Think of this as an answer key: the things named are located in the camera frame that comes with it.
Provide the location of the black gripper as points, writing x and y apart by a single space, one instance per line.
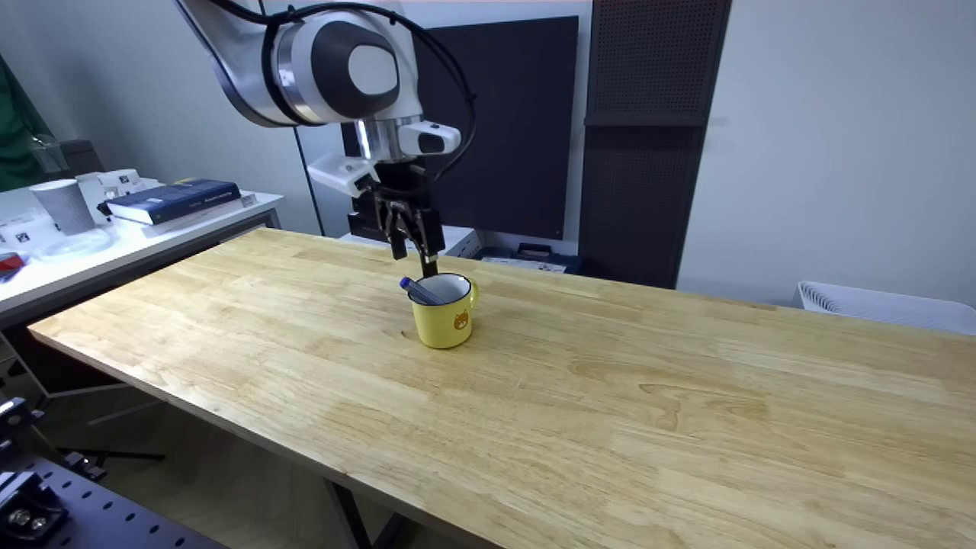
398 184

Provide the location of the blue grey marker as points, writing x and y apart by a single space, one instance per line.
414 289

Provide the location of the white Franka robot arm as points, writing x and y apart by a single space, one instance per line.
308 71

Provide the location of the white flat box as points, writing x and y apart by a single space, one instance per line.
458 244

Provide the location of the black box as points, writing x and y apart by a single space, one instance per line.
358 231

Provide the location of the yellow enamel mug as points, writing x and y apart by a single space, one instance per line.
444 325

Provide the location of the large black monitor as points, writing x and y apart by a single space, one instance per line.
519 124

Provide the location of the dark brown tall panel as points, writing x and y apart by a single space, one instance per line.
641 184

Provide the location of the dark blue book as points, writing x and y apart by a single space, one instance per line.
173 199

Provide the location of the black table leg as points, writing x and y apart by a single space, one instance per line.
355 514

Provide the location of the white side table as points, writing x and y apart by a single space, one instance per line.
102 259

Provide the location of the white plain box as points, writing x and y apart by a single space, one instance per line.
62 203

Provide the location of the small red object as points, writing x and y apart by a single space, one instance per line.
7 266

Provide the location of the green object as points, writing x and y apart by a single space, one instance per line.
18 143

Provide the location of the black metal clamp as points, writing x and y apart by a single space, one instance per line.
25 507

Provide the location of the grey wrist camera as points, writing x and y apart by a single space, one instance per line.
340 180

